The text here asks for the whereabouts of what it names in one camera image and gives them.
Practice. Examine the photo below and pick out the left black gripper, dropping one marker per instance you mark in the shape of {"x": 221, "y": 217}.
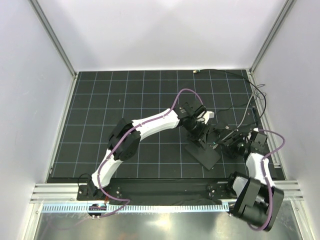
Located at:
{"x": 197, "y": 138}

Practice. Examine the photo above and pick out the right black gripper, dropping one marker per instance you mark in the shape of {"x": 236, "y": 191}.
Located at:
{"x": 230, "y": 151}

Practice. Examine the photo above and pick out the black network switch box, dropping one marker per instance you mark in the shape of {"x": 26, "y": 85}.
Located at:
{"x": 204, "y": 154}

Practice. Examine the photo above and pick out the black ethernet cable silver plug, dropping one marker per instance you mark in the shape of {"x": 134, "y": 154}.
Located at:
{"x": 255, "y": 91}

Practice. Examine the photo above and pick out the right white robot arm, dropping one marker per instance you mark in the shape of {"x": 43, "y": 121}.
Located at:
{"x": 258, "y": 200}

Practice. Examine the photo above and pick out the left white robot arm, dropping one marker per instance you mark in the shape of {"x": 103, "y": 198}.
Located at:
{"x": 124, "y": 140}

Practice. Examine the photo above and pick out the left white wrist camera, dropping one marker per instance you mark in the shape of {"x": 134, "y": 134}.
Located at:
{"x": 205, "y": 117}

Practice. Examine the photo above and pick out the white slotted cable duct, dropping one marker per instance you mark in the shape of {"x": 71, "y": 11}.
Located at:
{"x": 90, "y": 208}

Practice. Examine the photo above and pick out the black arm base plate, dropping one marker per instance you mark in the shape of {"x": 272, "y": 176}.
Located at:
{"x": 147, "y": 190}

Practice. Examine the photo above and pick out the right aluminium frame post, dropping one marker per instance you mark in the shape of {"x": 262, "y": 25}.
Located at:
{"x": 276, "y": 26}

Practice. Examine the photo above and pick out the aluminium frame post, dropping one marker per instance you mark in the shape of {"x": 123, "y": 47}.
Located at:
{"x": 276, "y": 26}
{"x": 52, "y": 35}

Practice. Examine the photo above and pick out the aluminium frame rail front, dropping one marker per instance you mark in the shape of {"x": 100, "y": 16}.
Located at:
{"x": 67, "y": 192}

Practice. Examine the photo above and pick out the left aluminium frame post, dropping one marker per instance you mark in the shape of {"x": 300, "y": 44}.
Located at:
{"x": 52, "y": 35}

